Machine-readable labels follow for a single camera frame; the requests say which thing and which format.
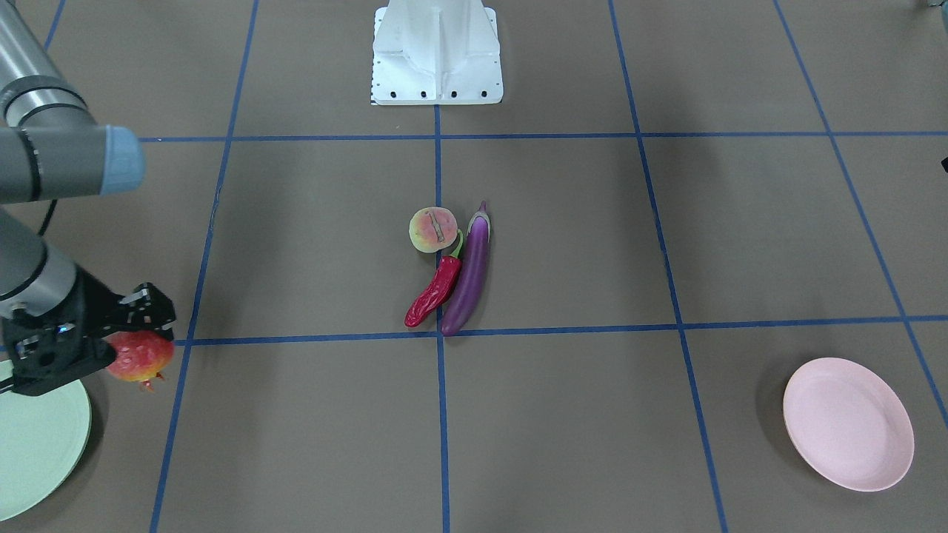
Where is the pink plate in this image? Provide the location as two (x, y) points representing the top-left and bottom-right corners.
(782, 357), (915, 492)

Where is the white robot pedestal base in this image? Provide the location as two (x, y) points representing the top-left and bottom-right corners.
(370, 1), (504, 106)

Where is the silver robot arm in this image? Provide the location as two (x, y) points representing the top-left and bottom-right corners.
(1, 1), (176, 397)

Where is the pink yellow peach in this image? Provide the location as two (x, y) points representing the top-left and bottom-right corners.
(408, 207), (460, 253)

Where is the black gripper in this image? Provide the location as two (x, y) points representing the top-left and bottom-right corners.
(2, 270), (177, 397)

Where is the purple eggplant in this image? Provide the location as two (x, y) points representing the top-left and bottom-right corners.
(440, 201), (492, 337)

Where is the red pomegranate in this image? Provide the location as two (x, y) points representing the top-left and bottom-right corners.
(105, 330), (175, 392)

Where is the green plate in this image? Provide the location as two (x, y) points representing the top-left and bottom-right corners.
(1, 381), (92, 520)

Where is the red chili pepper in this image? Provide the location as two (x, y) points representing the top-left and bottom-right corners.
(404, 232), (464, 328)

